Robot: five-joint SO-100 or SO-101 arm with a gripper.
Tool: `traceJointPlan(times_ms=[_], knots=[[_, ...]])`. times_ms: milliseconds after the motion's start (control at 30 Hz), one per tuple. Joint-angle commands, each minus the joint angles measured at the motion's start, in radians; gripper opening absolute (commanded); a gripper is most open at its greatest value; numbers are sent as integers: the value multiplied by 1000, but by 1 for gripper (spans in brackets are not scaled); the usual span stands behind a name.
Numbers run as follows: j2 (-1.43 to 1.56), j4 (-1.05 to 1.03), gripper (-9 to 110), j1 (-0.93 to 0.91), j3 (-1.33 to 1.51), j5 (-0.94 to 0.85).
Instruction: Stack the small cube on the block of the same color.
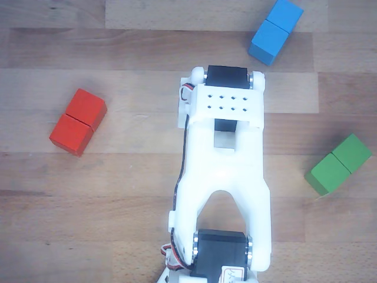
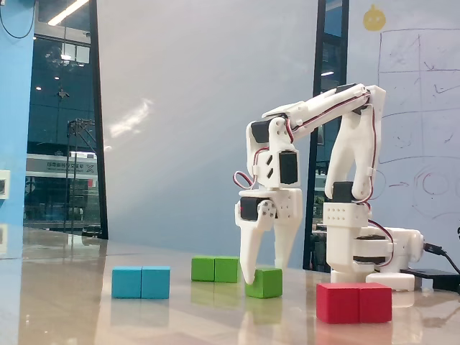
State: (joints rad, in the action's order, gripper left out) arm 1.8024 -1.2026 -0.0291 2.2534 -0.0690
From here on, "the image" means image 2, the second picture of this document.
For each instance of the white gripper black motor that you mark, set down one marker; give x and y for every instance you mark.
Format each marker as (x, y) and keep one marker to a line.
(287, 208)

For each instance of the small green cube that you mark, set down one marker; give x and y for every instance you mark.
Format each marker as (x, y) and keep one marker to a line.
(269, 284)

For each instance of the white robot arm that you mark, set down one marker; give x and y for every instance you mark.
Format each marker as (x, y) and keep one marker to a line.
(323, 108)

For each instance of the long green block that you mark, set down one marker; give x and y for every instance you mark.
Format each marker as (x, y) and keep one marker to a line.
(215, 269)

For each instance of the long red block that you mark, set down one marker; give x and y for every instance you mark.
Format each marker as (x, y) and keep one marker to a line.
(354, 303)

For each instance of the long blue block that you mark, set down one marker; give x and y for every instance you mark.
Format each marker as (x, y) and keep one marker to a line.
(140, 283)

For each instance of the black flat box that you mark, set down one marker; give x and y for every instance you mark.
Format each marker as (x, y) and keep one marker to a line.
(436, 277)

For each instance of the dark metal tripod stand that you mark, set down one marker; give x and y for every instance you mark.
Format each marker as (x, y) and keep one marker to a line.
(76, 151)

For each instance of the white sign with characters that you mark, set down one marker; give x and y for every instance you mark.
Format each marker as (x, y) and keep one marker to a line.
(61, 165)

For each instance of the whiteboard with marker drawings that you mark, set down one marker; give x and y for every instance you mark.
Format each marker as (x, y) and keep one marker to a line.
(420, 72)

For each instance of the yellow round sticker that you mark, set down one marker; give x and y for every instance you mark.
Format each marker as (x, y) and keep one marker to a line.
(374, 18)

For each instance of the long ceiling light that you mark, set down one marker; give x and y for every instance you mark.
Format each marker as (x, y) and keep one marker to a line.
(68, 12)

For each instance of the thin black frame post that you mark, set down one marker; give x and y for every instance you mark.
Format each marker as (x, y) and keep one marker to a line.
(319, 54)

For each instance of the wide black frame post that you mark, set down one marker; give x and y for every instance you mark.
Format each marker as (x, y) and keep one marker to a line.
(98, 125)

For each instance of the white wall socket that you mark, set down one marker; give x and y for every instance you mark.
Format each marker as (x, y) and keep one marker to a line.
(4, 184)

